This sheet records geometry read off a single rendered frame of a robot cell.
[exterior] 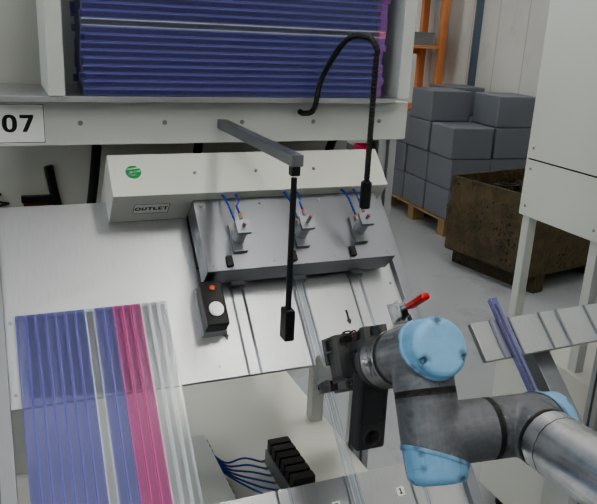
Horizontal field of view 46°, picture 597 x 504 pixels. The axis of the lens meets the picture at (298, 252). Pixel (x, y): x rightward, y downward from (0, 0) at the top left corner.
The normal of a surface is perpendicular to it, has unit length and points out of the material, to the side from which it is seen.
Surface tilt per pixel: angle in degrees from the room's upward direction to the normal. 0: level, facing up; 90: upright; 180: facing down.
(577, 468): 66
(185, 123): 90
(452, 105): 90
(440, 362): 57
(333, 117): 90
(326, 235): 44
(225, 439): 0
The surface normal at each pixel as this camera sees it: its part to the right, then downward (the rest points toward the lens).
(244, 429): 0.05, -0.95
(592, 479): -0.87, -0.38
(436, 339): 0.35, -0.26
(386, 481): 0.30, -0.47
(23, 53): 0.38, 0.30
